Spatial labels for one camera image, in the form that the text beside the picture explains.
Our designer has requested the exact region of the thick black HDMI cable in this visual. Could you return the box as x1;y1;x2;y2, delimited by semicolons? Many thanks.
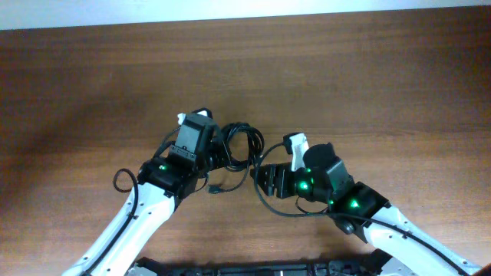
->
207;122;265;195

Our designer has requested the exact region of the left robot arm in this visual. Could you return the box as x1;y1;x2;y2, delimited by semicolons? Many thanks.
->
65;108;223;275

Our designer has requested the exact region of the right camera cable black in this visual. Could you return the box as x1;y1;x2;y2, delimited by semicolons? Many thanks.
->
252;141;471;276

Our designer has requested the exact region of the camera cable black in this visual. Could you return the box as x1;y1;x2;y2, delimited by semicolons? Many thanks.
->
81;168;139;276
252;141;471;276

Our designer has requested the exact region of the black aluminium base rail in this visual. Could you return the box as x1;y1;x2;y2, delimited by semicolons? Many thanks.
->
126;249;391;276

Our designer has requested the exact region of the left camera cable black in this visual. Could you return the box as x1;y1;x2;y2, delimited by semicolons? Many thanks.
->
81;168;139;276

